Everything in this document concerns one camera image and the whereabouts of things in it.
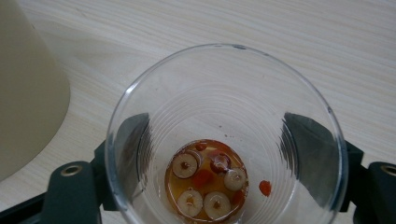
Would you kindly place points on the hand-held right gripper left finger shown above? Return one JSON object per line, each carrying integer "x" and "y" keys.
{"x": 71, "y": 193}

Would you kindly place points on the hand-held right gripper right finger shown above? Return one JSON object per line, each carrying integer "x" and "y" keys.
{"x": 379, "y": 193}

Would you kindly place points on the tea dregs with date slices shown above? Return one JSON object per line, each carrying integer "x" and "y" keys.
{"x": 205, "y": 183}

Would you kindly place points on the clear plastic cup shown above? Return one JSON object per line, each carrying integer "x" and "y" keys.
{"x": 218, "y": 93}

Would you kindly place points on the beige strainer container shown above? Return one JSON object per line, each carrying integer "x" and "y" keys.
{"x": 28, "y": 93}

